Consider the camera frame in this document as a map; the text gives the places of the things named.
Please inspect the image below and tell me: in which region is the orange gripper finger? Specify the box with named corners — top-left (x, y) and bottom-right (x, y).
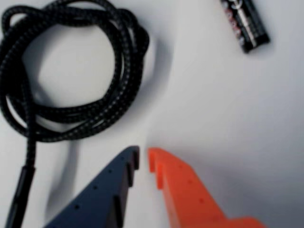
top-left (147, 147), bottom-right (266, 228)

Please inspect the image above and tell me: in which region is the black braided cable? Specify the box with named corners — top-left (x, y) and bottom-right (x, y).
top-left (0, 0), bottom-right (150, 228)

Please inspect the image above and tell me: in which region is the black AA battery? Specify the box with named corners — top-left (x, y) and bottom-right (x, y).
top-left (219, 0), bottom-right (271, 54)

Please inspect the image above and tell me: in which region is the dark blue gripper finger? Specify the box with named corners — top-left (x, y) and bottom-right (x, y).
top-left (44, 145), bottom-right (140, 228)

